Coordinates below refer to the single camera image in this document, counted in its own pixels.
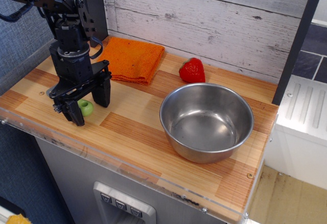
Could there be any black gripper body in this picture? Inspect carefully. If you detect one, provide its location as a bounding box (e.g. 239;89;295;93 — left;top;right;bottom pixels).
50;41;111;109

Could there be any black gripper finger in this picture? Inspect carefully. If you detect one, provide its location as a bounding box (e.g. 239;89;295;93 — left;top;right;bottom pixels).
62;100;85;127
91;80;111;108

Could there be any orange folded cloth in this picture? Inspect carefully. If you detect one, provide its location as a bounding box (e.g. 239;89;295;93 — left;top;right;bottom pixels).
98;37;165;85

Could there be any yellow object bottom left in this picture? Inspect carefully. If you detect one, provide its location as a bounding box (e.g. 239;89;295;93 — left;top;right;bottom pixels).
6;214;31;224

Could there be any dark grey right post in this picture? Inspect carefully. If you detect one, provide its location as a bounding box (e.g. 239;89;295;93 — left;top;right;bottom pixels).
272;0;319;106

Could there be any clear acrylic table edge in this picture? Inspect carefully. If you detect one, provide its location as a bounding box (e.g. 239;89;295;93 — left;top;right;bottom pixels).
1;99;278;223

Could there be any green handled grey spatula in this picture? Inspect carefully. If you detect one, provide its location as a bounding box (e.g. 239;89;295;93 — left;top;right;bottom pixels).
46;86;94;117

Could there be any grey cabinet with dispenser panel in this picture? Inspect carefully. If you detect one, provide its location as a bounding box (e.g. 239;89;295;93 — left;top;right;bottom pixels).
36;139;221;223

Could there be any red toy strawberry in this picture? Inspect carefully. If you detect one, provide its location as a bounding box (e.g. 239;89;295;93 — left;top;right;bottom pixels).
179;58;206;83

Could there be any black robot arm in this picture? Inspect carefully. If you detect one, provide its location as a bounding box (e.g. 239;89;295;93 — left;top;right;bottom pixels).
1;0;111;126

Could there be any stainless steel bowl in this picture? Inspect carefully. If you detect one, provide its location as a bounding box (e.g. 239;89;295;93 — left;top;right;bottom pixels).
159;83;254;164

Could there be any white ribbed box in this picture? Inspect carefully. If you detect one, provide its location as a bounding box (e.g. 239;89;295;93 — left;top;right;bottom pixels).
264;76;326;189

